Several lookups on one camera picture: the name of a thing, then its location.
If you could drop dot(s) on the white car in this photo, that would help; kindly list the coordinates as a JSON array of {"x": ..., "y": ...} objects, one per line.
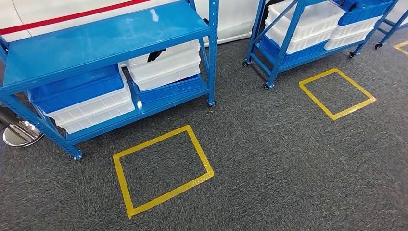
[{"x": 229, "y": 19}]

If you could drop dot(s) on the chrome stanchion post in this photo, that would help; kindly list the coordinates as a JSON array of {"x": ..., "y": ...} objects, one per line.
[{"x": 22, "y": 135}]

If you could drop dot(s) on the blue plastic bin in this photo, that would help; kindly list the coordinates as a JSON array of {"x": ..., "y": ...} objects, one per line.
[
  {"x": 76, "y": 89},
  {"x": 299, "y": 55},
  {"x": 172, "y": 91},
  {"x": 363, "y": 14}
]

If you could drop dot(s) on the yellow floor tape square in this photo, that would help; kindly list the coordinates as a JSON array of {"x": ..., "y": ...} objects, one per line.
[{"x": 354, "y": 109}]

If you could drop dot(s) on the blue metal shelf rack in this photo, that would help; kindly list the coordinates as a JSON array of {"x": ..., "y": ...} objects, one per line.
[
  {"x": 285, "y": 41},
  {"x": 392, "y": 28},
  {"x": 95, "y": 41}
]

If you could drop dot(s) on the black plastic strip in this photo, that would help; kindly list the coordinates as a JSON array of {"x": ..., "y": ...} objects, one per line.
[{"x": 155, "y": 55}]

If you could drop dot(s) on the red barrier belt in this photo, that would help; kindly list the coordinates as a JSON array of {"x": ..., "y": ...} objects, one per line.
[{"x": 73, "y": 16}]

